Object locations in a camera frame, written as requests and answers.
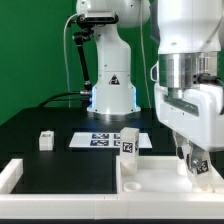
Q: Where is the white cable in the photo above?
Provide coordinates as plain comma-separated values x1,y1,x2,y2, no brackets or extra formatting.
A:
138,0,152,109
62,13,78,108

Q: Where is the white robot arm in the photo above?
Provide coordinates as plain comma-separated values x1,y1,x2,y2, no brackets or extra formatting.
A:
76,0,224,167

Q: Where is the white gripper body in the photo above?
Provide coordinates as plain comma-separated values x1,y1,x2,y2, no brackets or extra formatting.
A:
154,83,224,152

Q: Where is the white cable left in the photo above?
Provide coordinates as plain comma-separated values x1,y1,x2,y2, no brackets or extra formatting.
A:
62,13,78,108

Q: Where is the white cable right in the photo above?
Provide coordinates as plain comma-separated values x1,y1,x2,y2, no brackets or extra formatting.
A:
138,0,152,109

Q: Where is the white sheet with AprilTags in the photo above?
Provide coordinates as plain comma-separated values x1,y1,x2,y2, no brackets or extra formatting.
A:
68,131,153,150

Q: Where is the white square tabletop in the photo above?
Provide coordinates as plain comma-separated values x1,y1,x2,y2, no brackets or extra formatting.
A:
115,155,223,196

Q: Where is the black cable at base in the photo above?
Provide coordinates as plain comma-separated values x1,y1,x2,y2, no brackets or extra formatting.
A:
37,89,92,108

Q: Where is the white U-shaped obstacle fence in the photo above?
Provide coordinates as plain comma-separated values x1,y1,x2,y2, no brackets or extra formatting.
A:
0,159,224,219

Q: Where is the grey camera on mount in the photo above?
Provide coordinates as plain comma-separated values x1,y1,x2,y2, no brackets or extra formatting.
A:
78,10,118,24

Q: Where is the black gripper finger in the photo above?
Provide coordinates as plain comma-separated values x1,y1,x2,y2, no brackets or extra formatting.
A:
187,143,210,173
173,132,188,160

